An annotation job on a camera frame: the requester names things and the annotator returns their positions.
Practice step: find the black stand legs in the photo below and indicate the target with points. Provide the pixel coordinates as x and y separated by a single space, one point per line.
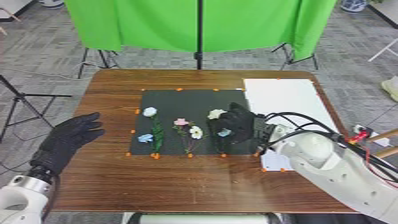
290 56
103 60

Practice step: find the black tripod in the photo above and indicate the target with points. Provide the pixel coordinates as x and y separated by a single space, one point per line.
20 98

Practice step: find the white sheet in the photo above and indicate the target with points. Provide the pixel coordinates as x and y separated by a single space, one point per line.
284 96

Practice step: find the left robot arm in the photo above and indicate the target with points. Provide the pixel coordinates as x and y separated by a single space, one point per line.
23 200

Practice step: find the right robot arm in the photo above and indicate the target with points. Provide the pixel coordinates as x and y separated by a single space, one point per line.
331 170

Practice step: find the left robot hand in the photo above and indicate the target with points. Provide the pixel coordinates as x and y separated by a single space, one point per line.
64 136

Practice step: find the white flower yellow centre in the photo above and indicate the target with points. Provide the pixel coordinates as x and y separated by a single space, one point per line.
196 132

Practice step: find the pale grey bar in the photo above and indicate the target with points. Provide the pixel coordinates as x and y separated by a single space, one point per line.
201 219

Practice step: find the blue white vase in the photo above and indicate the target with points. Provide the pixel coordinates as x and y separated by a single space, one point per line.
354 5

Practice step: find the pink flower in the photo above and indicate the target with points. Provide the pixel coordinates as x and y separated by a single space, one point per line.
180 122

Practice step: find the pale blue flower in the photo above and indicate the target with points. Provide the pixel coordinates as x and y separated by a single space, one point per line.
144 137

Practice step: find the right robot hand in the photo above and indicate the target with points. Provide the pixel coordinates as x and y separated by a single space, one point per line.
233 125

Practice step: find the dark mat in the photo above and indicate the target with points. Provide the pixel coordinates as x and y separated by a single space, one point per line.
178 103

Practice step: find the black stand pole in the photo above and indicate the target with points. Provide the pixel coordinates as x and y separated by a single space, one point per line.
199 33

